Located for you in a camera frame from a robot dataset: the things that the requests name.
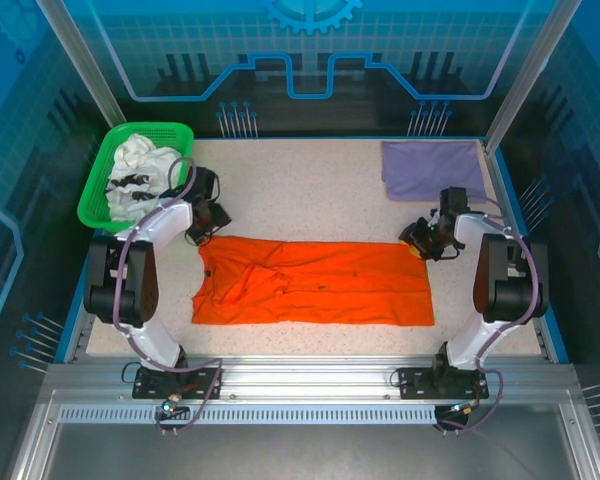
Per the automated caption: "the orange t-shirt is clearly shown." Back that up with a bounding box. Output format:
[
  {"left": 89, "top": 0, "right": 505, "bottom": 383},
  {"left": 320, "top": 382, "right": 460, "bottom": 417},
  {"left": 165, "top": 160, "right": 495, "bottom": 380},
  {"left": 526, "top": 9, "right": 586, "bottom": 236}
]
[{"left": 190, "top": 235, "right": 436, "bottom": 328}]

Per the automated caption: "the folded purple t-shirt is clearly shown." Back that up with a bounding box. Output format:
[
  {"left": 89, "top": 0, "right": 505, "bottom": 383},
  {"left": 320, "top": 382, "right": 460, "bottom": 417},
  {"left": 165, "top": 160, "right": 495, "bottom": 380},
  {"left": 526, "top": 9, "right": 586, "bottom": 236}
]
[{"left": 381, "top": 140, "right": 489, "bottom": 204}]

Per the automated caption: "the white t-shirt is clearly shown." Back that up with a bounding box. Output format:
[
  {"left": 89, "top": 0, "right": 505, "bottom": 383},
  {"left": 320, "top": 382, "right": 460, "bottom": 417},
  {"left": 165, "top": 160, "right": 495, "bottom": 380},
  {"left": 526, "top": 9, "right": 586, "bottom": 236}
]
[{"left": 104, "top": 131, "right": 184, "bottom": 224}]

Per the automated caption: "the green plastic basket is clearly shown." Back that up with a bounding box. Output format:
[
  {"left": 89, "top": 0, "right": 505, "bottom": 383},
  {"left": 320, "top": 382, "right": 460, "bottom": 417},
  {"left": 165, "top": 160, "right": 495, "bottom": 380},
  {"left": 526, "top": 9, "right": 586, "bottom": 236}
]
[{"left": 77, "top": 121, "right": 196, "bottom": 234}]

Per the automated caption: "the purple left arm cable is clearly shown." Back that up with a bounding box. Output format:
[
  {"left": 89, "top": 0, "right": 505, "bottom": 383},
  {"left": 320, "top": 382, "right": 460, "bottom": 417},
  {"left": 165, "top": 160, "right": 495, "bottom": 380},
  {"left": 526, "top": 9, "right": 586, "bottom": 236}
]
[{"left": 113, "top": 157, "right": 226, "bottom": 437}]

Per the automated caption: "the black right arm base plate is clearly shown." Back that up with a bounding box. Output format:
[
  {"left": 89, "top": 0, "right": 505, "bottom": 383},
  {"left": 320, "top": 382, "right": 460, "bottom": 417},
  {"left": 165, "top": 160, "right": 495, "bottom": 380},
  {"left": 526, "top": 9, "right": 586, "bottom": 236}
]
[{"left": 396, "top": 367, "right": 490, "bottom": 401}]

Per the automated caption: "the small cable connector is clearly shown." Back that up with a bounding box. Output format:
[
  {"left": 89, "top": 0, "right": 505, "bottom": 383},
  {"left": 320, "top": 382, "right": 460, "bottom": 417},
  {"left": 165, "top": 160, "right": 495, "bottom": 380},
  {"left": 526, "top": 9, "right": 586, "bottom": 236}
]
[
  {"left": 437, "top": 399, "right": 481, "bottom": 421},
  {"left": 154, "top": 394, "right": 189, "bottom": 419}
]

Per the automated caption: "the aluminium mounting rail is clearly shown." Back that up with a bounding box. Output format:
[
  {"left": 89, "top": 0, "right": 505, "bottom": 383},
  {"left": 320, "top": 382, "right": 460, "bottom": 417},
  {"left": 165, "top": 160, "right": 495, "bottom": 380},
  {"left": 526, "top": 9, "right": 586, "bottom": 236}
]
[{"left": 44, "top": 354, "right": 579, "bottom": 401}]

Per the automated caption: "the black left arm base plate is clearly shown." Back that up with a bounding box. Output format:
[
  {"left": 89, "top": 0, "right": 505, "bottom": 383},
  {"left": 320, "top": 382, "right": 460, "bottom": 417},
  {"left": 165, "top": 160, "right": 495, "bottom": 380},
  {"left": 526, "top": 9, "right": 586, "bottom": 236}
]
[{"left": 132, "top": 366, "right": 225, "bottom": 400}]

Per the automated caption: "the aluminium frame post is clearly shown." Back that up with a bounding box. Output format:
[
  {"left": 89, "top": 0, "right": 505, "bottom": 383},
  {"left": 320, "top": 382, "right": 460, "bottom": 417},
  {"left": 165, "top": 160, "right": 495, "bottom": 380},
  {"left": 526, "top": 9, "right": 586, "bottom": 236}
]
[
  {"left": 483, "top": 0, "right": 586, "bottom": 155},
  {"left": 34, "top": 0, "right": 127, "bottom": 132}
]

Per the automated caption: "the slotted grey cable duct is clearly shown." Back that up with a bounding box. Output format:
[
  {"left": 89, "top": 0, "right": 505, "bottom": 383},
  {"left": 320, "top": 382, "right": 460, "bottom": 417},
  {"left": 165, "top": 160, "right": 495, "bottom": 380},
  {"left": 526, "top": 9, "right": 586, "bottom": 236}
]
[{"left": 58, "top": 405, "right": 440, "bottom": 426}]

